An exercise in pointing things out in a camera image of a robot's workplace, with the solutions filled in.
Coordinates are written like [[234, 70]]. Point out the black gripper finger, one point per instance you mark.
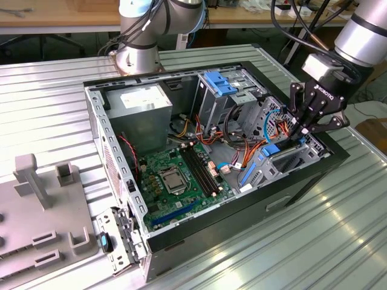
[[294, 99], [335, 124]]

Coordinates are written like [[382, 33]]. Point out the hard disk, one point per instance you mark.
[[270, 150]]

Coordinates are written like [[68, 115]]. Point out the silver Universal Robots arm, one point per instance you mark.
[[362, 36]]

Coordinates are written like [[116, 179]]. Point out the grey metal disk bay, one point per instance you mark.
[[263, 169]]

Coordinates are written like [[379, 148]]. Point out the brown cardboard box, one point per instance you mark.
[[375, 131]]

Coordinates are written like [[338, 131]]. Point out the blue plastic drive latch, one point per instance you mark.
[[223, 88]]

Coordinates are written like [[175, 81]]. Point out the small white box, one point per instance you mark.
[[302, 12], [282, 12]]

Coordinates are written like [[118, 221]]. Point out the grey optical drive cage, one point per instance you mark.
[[211, 105]]

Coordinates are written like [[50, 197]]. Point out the wooden desk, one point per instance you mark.
[[60, 18], [242, 18]]

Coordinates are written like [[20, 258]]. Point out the black RAM slot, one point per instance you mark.
[[197, 170], [204, 167]]

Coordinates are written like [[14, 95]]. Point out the white upright box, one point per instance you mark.
[[181, 42]]

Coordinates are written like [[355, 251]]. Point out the black open PC case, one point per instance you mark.
[[242, 223]]

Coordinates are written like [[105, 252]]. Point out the CPU socket with silver CPU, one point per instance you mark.
[[172, 182]]

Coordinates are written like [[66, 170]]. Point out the grey power supply unit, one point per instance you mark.
[[142, 127]]

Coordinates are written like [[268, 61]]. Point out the green motherboard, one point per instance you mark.
[[169, 205]]

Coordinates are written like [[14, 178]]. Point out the blue expansion slot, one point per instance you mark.
[[175, 214]]

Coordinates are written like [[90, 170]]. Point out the black case fan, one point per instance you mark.
[[132, 157]]

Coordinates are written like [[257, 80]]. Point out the blue black latch clip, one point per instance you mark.
[[104, 241]]

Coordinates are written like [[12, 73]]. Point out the grey parts rack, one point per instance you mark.
[[30, 217]]

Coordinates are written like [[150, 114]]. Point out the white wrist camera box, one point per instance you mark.
[[317, 66]]

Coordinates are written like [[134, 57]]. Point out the grey slot cover bracket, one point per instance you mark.
[[104, 219]]

